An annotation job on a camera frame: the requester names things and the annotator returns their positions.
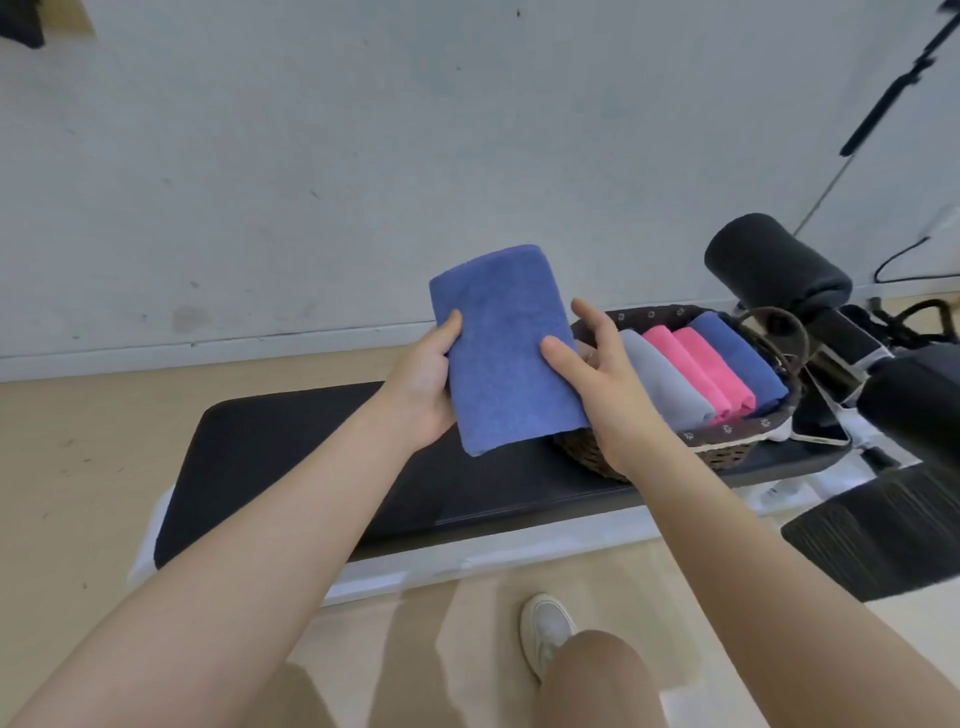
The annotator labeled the person's right hand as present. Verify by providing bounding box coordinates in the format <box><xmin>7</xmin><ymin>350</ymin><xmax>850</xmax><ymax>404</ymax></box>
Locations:
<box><xmin>540</xmin><ymin>298</ymin><xmax>681</xmax><ymax>478</ymax></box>

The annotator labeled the person's left hand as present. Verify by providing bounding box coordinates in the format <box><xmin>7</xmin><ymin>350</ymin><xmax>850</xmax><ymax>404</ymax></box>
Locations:
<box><xmin>373</xmin><ymin>309</ymin><xmax>464</xmax><ymax>454</ymax></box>

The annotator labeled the blue towel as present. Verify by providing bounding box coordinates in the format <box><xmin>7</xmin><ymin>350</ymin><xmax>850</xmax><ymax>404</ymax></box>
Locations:
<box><xmin>688</xmin><ymin>311</ymin><xmax>791</xmax><ymax>416</ymax></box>
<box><xmin>428</xmin><ymin>243</ymin><xmax>591</xmax><ymax>458</ymax></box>

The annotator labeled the person's left forearm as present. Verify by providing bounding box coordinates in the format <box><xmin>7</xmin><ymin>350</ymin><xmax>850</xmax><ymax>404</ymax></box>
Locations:
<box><xmin>0</xmin><ymin>399</ymin><xmax>423</xmax><ymax>728</ymax></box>

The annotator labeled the person's right forearm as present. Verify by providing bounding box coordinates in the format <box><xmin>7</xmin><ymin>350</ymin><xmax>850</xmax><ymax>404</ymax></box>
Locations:
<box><xmin>606</xmin><ymin>430</ymin><xmax>960</xmax><ymax>728</ymax></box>

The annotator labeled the folded grey towel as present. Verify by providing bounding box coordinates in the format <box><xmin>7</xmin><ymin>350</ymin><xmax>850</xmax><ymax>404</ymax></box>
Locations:
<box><xmin>618</xmin><ymin>328</ymin><xmax>717</xmax><ymax>433</ymax></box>

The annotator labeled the folded pink towel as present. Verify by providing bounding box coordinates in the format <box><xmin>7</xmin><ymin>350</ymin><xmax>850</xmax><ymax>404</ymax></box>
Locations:
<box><xmin>642</xmin><ymin>325</ymin><xmax>734</xmax><ymax>423</ymax></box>
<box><xmin>672</xmin><ymin>327</ymin><xmax>758</xmax><ymax>415</ymax></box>

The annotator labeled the brown wicker basket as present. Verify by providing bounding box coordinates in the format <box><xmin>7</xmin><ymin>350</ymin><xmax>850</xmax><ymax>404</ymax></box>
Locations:
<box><xmin>551</xmin><ymin>303</ymin><xmax>813</xmax><ymax>482</ymax></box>

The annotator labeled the black bench pad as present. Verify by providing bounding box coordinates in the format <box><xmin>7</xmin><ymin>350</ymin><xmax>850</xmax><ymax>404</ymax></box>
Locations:
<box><xmin>153</xmin><ymin>381</ymin><xmax>852</xmax><ymax>570</ymax></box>

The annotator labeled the black foam roller pad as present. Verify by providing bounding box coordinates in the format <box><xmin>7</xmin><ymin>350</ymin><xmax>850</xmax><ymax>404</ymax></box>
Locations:
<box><xmin>703</xmin><ymin>213</ymin><xmax>855</xmax><ymax>321</ymax></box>

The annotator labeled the black smartphone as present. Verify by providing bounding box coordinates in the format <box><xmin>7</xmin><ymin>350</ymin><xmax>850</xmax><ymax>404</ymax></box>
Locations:
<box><xmin>790</xmin><ymin>381</ymin><xmax>853</xmax><ymax>450</ymax></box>

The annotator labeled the person's white shoe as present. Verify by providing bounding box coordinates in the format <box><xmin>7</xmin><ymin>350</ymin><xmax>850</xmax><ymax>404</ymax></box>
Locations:
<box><xmin>519</xmin><ymin>593</ymin><xmax>579</xmax><ymax>684</ymax></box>

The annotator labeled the person's leg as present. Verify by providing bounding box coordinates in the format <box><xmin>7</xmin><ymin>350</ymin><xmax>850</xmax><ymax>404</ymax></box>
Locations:
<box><xmin>533</xmin><ymin>629</ymin><xmax>669</xmax><ymax>728</ymax></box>

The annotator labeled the black padded seat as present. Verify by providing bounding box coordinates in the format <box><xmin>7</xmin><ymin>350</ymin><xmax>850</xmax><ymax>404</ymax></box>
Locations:
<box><xmin>855</xmin><ymin>351</ymin><xmax>960</xmax><ymax>468</ymax></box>

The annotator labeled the black ribbed foot plate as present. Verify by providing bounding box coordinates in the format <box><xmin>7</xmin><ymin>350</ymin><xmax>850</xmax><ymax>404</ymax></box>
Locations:
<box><xmin>780</xmin><ymin>463</ymin><xmax>960</xmax><ymax>604</ymax></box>

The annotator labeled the black tripod pole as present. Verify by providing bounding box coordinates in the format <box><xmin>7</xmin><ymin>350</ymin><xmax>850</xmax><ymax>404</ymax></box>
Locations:
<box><xmin>838</xmin><ymin>0</ymin><xmax>960</xmax><ymax>158</ymax></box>

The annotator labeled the dark object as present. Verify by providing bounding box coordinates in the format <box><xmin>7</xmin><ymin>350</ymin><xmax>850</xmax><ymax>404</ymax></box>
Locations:
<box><xmin>0</xmin><ymin>0</ymin><xmax>47</xmax><ymax>51</ymax></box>

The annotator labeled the white bench frame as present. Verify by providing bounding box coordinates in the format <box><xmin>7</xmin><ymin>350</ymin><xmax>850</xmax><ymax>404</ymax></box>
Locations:
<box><xmin>127</xmin><ymin>420</ymin><xmax>925</xmax><ymax>610</ymax></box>

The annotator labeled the black bench adjuster bracket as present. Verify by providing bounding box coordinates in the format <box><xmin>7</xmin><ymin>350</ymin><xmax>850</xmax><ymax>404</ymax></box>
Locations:
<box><xmin>804</xmin><ymin>306</ymin><xmax>895</xmax><ymax>410</ymax></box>

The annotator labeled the black cable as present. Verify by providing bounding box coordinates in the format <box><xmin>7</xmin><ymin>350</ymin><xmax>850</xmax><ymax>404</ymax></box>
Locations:
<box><xmin>873</xmin><ymin>236</ymin><xmax>960</xmax><ymax>287</ymax></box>

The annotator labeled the black strap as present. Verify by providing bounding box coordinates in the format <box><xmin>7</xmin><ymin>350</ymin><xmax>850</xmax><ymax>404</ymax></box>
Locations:
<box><xmin>871</xmin><ymin>297</ymin><xmax>960</xmax><ymax>351</ymax></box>

